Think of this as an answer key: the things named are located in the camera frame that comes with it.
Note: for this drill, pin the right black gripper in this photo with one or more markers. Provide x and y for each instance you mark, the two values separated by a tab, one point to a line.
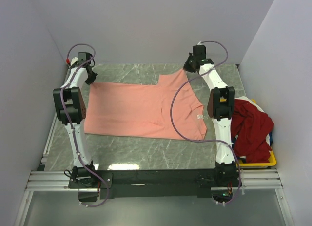
186	67

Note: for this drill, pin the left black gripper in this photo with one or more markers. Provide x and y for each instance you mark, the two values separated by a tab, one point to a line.
92	79

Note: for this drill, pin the pink t shirt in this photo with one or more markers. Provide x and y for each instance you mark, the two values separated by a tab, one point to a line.
167	110

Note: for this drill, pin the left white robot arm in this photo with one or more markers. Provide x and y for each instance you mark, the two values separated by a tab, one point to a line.
71	111

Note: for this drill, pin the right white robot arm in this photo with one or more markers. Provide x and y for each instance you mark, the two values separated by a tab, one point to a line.
220	108

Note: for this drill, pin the red t shirt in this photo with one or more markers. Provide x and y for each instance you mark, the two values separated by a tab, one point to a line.
251	130

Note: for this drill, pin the blue t shirt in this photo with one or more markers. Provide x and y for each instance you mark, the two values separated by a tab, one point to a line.
251	138

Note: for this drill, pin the black base beam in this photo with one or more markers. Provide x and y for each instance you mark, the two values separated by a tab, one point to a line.
153	183

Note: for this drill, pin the yellow plastic bin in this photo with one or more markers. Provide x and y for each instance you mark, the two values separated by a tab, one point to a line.
253	163

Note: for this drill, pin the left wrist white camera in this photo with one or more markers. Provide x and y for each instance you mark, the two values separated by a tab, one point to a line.
72	61

